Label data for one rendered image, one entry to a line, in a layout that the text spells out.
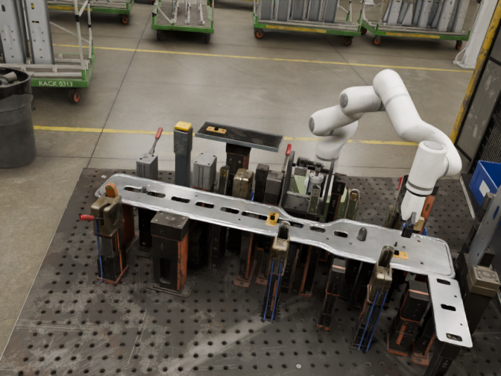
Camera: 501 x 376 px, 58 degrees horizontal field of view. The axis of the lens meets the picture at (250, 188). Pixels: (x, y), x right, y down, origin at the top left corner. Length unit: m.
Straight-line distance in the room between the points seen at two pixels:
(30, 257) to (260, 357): 1.94
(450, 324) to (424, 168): 0.48
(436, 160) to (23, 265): 2.49
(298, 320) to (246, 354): 0.26
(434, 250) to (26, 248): 2.48
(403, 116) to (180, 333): 1.08
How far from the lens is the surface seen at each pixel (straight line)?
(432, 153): 1.46
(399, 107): 1.60
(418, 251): 1.77
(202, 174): 1.85
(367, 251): 1.68
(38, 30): 5.54
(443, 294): 1.63
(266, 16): 8.52
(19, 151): 4.11
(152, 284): 1.86
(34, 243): 3.30
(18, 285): 3.03
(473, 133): 4.76
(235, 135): 1.96
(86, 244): 2.09
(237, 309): 1.78
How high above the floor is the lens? 2.01
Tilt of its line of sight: 32 degrees down
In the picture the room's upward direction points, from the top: 6 degrees clockwise
